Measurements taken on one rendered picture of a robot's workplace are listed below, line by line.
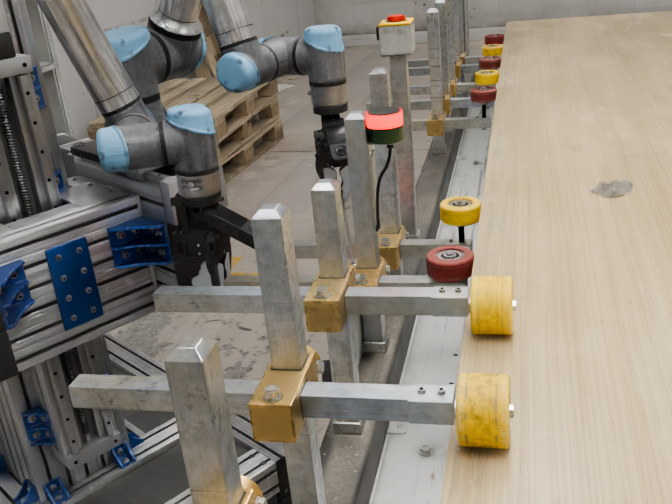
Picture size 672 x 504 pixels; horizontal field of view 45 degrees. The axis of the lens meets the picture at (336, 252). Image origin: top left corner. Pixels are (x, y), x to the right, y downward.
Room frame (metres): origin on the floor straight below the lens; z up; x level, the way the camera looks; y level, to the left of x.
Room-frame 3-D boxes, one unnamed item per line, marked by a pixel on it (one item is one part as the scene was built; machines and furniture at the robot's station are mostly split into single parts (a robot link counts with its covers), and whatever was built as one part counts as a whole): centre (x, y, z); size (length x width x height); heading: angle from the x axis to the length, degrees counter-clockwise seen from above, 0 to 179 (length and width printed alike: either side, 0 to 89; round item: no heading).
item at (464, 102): (2.75, -0.37, 0.81); 0.44 x 0.03 x 0.04; 76
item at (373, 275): (1.30, -0.05, 0.85); 0.14 x 0.06 x 0.05; 166
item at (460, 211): (1.49, -0.25, 0.85); 0.08 x 0.08 x 0.11
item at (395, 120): (1.31, -0.10, 1.14); 0.06 x 0.06 x 0.02
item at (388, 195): (1.57, -0.12, 0.93); 0.04 x 0.04 x 0.48; 76
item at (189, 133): (1.36, 0.23, 1.12); 0.09 x 0.08 x 0.11; 100
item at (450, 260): (1.25, -0.19, 0.85); 0.08 x 0.08 x 0.11
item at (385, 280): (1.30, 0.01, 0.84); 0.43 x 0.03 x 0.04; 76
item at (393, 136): (1.31, -0.10, 1.11); 0.06 x 0.06 x 0.02
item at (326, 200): (1.08, 0.01, 0.87); 0.04 x 0.04 x 0.48; 76
